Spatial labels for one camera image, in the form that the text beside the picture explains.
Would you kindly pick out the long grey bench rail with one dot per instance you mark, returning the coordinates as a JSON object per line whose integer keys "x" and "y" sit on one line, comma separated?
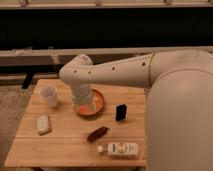
{"x": 26, "y": 57}

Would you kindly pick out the white plastic bottle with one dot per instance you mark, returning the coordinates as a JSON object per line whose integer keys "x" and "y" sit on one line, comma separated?
{"x": 119, "y": 149}

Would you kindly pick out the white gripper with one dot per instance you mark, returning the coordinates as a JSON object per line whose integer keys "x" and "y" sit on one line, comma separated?
{"x": 81, "y": 95}

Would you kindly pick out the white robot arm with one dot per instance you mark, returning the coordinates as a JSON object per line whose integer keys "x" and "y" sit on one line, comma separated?
{"x": 179, "y": 104}

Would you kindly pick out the beige sponge block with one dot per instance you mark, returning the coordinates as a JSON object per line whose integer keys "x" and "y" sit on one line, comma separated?
{"x": 43, "y": 124}

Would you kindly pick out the orange ceramic bowl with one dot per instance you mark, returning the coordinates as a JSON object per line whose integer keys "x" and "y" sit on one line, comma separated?
{"x": 92, "y": 105}

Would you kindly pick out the wooden table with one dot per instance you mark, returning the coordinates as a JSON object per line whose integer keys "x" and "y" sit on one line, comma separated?
{"x": 66, "y": 144}

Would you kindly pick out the dark red pepper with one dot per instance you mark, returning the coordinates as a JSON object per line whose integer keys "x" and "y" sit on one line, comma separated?
{"x": 96, "y": 134}

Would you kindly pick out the small black box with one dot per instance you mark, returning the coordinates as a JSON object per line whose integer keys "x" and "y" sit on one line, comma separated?
{"x": 121, "y": 111}

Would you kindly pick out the clear plastic cup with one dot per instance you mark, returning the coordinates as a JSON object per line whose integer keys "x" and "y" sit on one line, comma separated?
{"x": 49, "y": 95}

